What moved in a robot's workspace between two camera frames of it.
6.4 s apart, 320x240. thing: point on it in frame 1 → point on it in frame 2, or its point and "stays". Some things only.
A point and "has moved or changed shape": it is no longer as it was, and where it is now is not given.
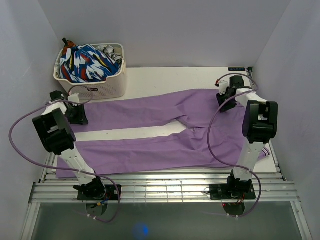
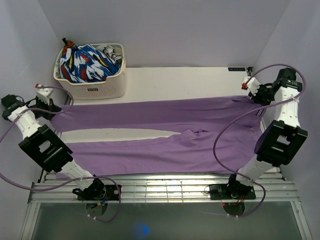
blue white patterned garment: (84, 63) stays
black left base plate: (112, 194) stays
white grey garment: (110, 51) stays
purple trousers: (213, 138) has moved or changed shape
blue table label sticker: (236, 69) stays
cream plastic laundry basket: (114, 86) stays
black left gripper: (81, 118) → (51, 108)
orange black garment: (68, 44) stays
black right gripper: (220, 98) → (256, 98)
